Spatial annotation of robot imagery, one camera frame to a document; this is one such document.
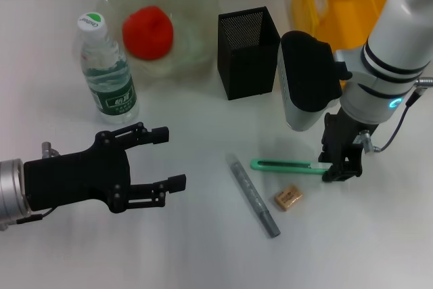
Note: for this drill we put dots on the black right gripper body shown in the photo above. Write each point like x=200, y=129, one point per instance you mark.
x=345, y=133

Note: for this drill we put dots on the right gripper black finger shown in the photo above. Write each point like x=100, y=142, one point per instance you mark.
x=345, y=172
x=325, y=154

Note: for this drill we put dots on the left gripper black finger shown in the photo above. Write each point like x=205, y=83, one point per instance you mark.
x=177, y=183
x=161, y=135

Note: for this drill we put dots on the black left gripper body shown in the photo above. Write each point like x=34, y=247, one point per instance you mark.
x=78, y=179

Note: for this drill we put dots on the green label water bottle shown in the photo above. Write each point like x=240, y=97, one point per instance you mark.
x=111, y=92

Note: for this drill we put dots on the green utility knife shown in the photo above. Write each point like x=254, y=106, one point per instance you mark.
x=253, y=164

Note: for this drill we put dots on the white paper ball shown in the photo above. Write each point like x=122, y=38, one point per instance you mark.
x=321, y=6

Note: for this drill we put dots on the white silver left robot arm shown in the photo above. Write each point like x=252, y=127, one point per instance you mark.
x=11, y=194

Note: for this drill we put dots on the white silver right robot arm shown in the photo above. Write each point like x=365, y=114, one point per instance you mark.
x=395, y=32

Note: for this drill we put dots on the tan eraser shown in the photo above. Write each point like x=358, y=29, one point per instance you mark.
x=288, y=198

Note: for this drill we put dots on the grey marker pen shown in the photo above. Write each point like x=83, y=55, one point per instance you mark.
x=252, y=194

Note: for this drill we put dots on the black mesh pen holder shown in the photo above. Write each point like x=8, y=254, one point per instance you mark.
x=248, y=69

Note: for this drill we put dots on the green glass fruit plate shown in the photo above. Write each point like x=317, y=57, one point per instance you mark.
x=193, y=15

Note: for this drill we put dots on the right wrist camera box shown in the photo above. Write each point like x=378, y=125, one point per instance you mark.
x=308, y=72

